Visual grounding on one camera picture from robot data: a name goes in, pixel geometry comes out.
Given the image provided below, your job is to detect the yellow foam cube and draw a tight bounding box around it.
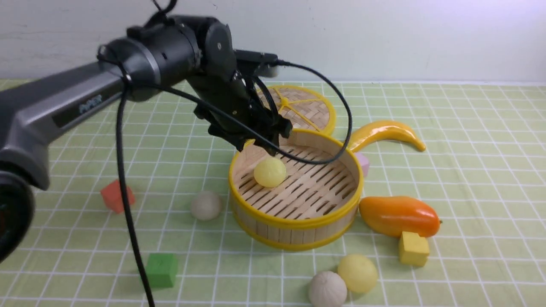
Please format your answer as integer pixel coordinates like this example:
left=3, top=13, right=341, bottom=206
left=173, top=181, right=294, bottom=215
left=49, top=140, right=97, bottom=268
left=398, top=232, right=430, bottom=267

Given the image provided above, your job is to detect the green checkered tablecloth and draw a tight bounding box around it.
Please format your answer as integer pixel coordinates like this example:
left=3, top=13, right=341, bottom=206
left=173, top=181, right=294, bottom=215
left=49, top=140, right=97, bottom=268
left=1, top=83, right=546, bottom=307

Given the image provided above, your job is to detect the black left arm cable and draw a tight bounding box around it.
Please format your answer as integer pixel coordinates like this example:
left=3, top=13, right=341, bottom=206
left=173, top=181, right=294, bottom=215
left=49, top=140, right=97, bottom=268
left=96, top=0, right=354, bottom=307

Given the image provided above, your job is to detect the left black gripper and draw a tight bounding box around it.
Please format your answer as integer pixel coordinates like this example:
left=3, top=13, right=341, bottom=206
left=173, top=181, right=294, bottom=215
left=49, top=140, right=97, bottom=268
left=188, top=70, right=293, bottom=156

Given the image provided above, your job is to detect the white bun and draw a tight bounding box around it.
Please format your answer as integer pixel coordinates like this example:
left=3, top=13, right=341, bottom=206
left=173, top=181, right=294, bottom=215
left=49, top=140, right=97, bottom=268
left=190, top=191, right=223, bottom=221
left=308, top=271, right=348, bottom=307

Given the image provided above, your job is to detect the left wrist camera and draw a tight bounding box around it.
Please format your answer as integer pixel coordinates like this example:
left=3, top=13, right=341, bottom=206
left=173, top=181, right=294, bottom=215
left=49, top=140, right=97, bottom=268
left=234, top=50, right=279, bottom=78

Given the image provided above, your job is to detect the yellow toy banana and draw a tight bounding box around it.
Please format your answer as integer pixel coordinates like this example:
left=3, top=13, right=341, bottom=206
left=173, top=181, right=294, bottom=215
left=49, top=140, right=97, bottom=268
left=347, top=120, right=427, bottom=152

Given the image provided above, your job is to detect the woven bamboo steamer lid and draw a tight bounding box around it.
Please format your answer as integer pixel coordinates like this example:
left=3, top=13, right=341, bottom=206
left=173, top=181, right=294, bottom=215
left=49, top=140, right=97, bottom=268
left=268, top=85, right=337, bottom=135

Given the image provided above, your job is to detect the red foam cube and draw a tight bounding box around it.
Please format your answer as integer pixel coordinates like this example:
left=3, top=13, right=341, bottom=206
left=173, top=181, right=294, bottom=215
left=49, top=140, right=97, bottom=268
left=101, top=179, right=125, bottom=214

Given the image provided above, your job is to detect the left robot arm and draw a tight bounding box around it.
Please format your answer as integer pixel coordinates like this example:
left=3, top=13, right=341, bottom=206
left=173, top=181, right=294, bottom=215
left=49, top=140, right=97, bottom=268
left=0, top=15, right=293, bottom=260

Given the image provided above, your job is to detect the pink foam cube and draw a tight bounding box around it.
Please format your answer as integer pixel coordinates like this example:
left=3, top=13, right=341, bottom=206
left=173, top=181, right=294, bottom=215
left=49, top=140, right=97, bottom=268
left=355, top=152, right=370, bottom=177

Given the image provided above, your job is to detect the yellow bun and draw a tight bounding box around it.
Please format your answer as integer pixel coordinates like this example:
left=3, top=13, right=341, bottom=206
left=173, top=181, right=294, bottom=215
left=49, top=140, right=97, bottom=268
left=337, top=253, right=379, bottom=294
left=253, top=157, right=287, bottom=188

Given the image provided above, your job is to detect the bamboo steamer tray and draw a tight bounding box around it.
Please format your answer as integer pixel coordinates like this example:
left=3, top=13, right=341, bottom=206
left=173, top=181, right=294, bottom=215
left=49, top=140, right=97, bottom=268
left=228, top=142, right=364, bottom=251

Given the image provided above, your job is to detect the green foam cube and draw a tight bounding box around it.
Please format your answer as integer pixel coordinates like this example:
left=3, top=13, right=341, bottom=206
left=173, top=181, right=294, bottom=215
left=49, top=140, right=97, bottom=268
left=145, top=253, right=179, bottom=289

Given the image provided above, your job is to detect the orange toy mango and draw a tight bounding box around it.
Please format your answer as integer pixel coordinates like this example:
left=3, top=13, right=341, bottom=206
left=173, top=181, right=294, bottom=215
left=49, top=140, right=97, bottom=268
left=358, top=196, right=442, bottom=237

